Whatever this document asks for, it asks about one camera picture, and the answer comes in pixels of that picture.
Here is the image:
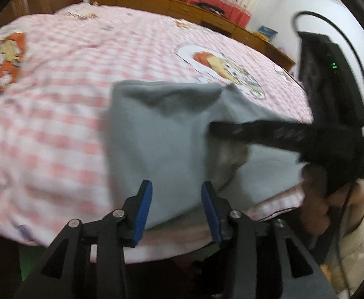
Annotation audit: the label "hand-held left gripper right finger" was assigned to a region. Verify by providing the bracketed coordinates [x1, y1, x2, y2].
[201, 181, 338, 299]

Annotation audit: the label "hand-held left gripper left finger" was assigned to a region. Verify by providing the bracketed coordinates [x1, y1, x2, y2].
[14, 179, 153, 299]

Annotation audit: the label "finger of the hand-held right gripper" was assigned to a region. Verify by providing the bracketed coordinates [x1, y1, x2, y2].
[208, 119, 315, 158]

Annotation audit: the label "grey pants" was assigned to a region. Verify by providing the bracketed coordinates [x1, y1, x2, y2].
[105, 80, 306, 230]

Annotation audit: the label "person's right forearm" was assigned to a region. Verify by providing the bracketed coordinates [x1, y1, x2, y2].
[325, 199, 364, 295]

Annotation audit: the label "person's right hand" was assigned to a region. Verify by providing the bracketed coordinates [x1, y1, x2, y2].
[300, 163, 364, 236]

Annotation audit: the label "blue book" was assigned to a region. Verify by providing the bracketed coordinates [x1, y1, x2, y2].
[257, 25, 278, 40]

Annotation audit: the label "dark folded clothes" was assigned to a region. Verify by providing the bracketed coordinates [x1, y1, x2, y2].
[197, 2, 227, 15]

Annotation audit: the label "pink checked cartoon blanket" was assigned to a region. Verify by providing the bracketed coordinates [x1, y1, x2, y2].
[0, 4, 314, 264]

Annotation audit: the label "long wooden cabinet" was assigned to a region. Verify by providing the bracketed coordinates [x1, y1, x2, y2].
[89, 0, 296, 72]

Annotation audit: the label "black cable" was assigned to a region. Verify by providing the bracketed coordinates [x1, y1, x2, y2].
[292, 11, 364, 291]

